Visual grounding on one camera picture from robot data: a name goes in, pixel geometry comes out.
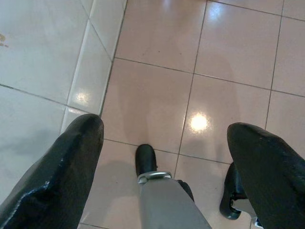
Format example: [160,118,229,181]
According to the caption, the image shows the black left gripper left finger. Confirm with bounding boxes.
[0,113,105,229]

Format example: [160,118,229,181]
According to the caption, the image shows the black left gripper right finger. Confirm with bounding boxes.
[226,122,305,229]

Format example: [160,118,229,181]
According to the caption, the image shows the robot right black foot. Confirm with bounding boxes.
[219,162,247,219]

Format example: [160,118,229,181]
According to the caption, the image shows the robot black foot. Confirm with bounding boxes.
[135,144,195,203]
[219,162,247,219]

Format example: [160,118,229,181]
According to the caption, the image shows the robot left black foot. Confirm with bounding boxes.
[135,144,195,203]

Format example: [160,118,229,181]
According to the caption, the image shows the robot left leg grey shin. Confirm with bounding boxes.
[137,171,212,229]

